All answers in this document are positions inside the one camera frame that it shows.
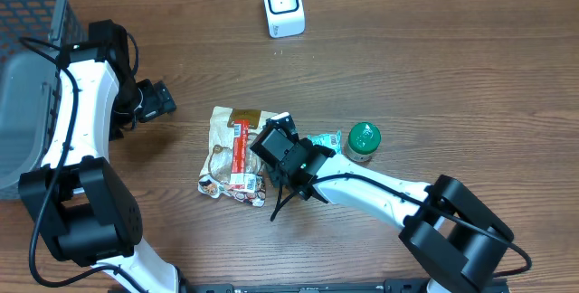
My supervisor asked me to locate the teal snack packet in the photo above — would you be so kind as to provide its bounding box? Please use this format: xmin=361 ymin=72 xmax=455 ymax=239
xmin=308 ymin=130 xmax=342 ymax=154

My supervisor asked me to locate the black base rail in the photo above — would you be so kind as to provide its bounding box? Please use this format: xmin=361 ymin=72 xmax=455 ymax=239
xmin=180 ymin=279 xmax=429 ymax=293

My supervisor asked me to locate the red white snack bar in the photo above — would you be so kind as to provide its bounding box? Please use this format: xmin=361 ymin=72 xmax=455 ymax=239
xmin=229 ymin=119 xmax=256 ymax=193

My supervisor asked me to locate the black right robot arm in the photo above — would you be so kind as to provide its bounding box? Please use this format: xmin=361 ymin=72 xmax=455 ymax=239
xmin=251 ymin=125 xmax=514 ymax=292

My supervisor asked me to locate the grey plastic basket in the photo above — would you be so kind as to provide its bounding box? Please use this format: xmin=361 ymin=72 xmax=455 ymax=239
xmin=1 ymin=0 xmax=87 ymax=200

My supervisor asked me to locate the brown snack bag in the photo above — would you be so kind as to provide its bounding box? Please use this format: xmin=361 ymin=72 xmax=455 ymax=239
xmin=197 ymin=106 xmax=275 ymax=207

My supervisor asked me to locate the white barcode scanner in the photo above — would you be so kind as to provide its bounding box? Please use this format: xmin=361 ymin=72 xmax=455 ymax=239
xmin=263 ymin=0 xmax=306 ymax=38

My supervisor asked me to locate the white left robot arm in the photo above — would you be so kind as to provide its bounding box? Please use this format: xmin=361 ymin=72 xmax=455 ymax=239
xmin=18 ymin=20 xmax=192 ymax=292

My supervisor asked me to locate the green lid jar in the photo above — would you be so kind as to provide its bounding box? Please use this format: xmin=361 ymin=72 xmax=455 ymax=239
xmin=345 ymin=122 xmax=382 ymax=162

